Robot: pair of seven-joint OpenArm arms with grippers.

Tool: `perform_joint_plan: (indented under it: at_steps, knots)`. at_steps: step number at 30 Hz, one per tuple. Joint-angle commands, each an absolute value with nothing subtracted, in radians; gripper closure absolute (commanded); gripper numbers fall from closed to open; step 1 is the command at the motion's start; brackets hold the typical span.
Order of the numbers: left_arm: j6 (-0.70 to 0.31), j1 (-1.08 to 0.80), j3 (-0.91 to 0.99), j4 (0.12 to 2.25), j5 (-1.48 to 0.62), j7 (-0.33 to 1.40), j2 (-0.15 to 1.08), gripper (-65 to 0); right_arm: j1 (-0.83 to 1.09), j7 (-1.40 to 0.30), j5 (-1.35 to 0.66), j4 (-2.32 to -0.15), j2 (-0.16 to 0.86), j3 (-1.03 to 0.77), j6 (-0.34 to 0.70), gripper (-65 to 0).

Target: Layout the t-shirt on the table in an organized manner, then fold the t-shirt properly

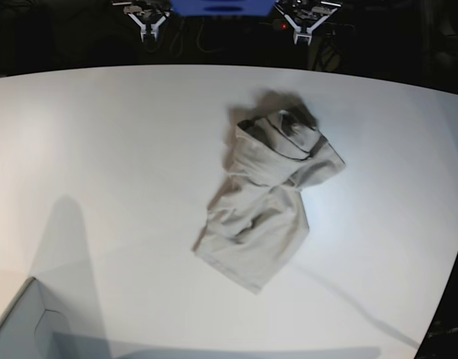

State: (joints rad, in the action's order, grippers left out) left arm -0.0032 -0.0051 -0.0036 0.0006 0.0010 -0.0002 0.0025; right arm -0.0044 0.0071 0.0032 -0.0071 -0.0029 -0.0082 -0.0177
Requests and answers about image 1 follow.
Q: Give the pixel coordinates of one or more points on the blue plastic bin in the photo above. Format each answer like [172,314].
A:
[222,7]

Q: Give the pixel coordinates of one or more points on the beige t-shirt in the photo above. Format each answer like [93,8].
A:
[257,221]

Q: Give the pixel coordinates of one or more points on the grey cardboard box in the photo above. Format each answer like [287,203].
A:
[28,329]

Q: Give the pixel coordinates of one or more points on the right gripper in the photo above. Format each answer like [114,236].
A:
[148,15]

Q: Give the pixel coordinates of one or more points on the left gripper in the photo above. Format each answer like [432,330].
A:
[305,16]

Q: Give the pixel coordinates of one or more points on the black power strip red light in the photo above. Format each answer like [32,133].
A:
[277,25]

